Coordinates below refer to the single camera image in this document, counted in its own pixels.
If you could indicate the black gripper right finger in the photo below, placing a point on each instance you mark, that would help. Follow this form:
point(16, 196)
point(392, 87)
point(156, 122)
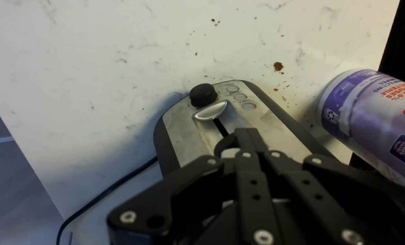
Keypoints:
point(329, 198)

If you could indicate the black round toaster knob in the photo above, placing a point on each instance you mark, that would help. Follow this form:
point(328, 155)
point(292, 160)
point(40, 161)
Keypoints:
point(204, 93)

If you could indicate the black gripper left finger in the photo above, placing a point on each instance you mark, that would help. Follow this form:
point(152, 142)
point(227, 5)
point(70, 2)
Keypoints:
point(211, 194)

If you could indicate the silver toaster lever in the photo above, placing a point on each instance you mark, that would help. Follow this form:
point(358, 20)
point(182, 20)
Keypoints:
point(209, 111)

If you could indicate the purple and white spray can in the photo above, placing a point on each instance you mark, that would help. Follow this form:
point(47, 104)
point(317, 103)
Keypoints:
point(370, 117)

